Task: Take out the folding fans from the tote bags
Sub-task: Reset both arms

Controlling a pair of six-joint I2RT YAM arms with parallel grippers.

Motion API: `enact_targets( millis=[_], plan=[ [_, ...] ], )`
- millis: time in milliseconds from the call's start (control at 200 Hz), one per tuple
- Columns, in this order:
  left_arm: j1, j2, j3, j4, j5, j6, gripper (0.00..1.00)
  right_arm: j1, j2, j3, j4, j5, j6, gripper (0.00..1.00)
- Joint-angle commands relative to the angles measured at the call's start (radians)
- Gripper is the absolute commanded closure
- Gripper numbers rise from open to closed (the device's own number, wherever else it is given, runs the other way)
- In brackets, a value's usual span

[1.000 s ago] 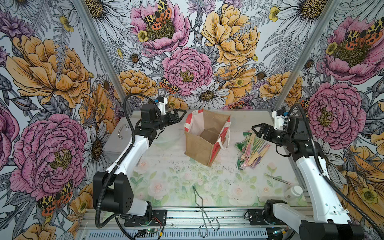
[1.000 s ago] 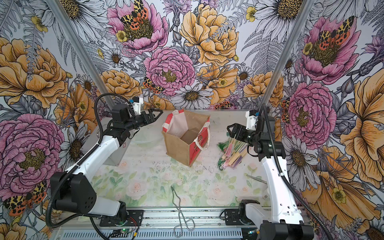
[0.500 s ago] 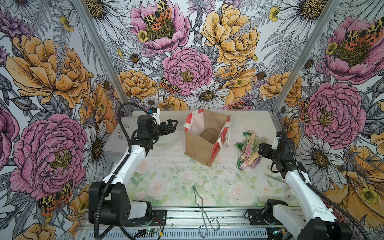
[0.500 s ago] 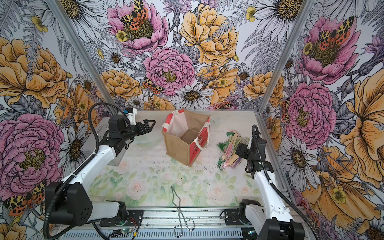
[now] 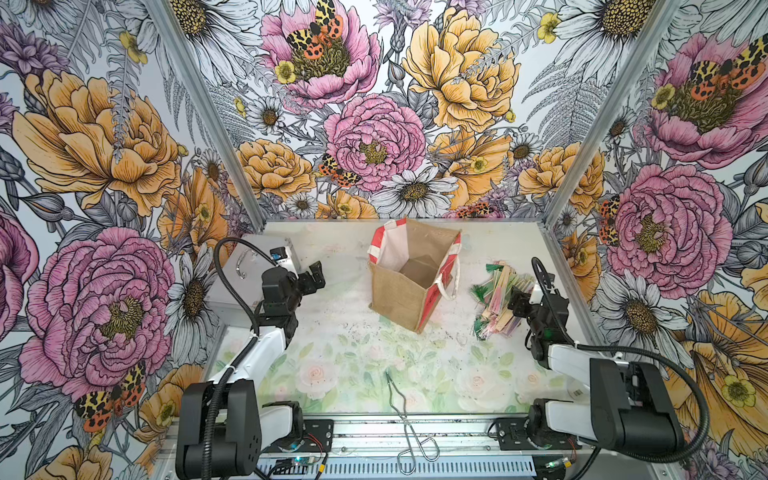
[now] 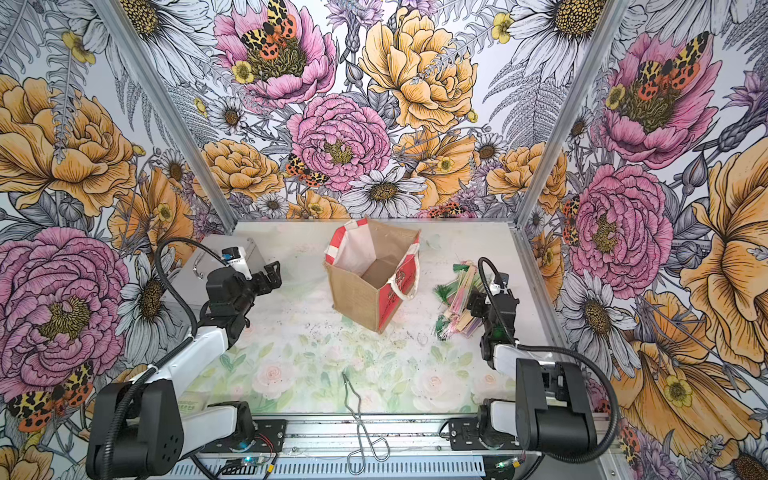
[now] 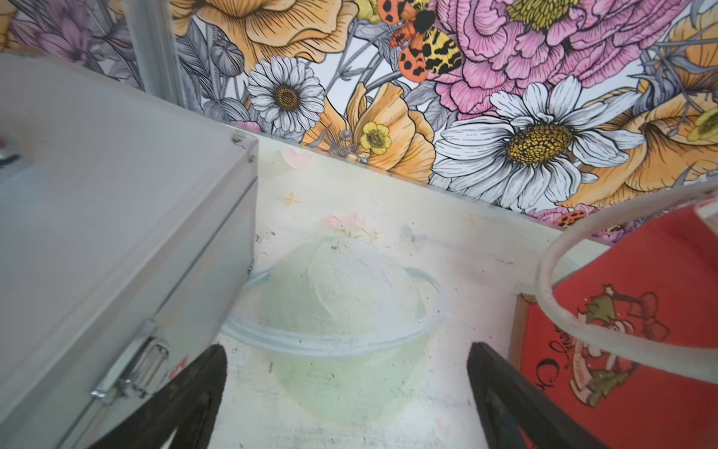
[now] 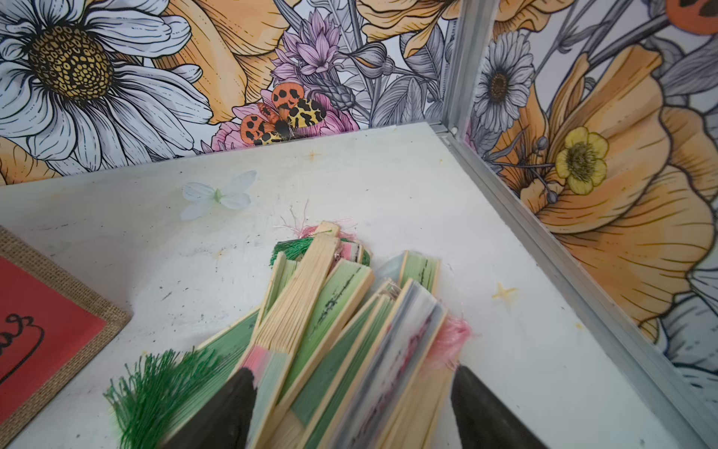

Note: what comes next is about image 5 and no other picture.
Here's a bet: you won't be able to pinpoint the burlap tote bag red trim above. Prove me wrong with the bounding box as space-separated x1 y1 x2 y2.
368 219 462 333

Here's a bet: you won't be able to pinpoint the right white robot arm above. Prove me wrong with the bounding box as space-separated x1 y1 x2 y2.
508 288 685 459

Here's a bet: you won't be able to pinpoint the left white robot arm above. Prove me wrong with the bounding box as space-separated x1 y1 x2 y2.
175 261 326 479

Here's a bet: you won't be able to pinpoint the pile of folding fans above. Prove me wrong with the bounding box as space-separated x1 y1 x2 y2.
470 261 534 341

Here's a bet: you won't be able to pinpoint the silver aluminium case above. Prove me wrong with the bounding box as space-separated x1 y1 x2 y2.
206 234 300 309

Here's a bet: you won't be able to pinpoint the metal tongs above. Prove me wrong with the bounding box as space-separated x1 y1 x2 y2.
384 370 441 476

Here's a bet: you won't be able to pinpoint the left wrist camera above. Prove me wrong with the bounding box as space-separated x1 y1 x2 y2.
270 246 298 274

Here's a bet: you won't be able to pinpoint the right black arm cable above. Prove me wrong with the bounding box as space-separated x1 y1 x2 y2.
530 256 711 464

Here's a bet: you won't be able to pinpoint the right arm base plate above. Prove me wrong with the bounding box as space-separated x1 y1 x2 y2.
487 416 581 451

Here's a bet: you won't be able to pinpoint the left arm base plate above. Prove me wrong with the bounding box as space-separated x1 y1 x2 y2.
264 418 335 455

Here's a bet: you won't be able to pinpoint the aluminium front rail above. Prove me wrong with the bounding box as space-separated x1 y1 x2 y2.
152 413 679 463

